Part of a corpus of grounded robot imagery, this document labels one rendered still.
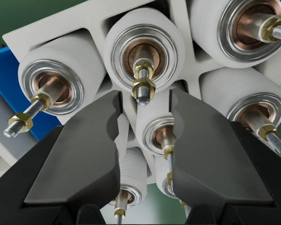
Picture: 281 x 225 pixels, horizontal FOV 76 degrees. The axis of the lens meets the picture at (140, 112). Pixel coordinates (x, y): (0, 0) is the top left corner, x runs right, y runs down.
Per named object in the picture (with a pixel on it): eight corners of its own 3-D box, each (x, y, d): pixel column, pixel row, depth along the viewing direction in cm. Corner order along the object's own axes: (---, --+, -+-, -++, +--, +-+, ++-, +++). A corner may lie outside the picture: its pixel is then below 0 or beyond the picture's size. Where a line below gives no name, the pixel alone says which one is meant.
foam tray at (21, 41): (53, 21, 41) (-1, 35, 26) (230, -49, 34) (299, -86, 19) (117, 143, 61) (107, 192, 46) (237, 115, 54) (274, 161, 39)
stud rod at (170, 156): (170, 139, 25) (179, 189, 19) (173, 144, 25) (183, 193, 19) (164, 142, 25) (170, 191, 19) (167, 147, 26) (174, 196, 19)
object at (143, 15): (174, 10, 33) (199, 22, 18) (162, 61, 39) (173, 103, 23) (123, -1, 33) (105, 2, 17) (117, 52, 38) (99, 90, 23)
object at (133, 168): (149, 124, 48) (151, 184, 32) (142, 150, 53) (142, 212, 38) (113, 118, 47) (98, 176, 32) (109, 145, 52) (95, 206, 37)
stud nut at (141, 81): (159, 87, 14) (160, 92, 14) (145, 101, 15) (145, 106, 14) (141, 71, 14) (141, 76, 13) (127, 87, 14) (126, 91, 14)
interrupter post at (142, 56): (156, 51, 20) (158, 60, 17) (151, 71, 21) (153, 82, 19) (135, 47, 20) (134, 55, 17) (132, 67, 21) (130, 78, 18)
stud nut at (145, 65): (157, 71, 18) (157, 74, 17) (145, 83, 18) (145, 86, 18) (142, 57, 17) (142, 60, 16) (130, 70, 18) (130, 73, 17)
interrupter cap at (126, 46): (186, 31, 19) (187, 32, 18) (167, 94, 23) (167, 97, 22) (114, 16, 18) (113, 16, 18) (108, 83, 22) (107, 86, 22)
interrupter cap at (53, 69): (88, 114, 25) (86, 117, 24) (33, 111, 25) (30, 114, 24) (80, 59, 21) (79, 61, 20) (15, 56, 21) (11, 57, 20)
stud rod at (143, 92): (150, 65, 19) (153, 100, 12) (144, 72, 19) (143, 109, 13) (143, 58, 19) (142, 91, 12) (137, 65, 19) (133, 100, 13)
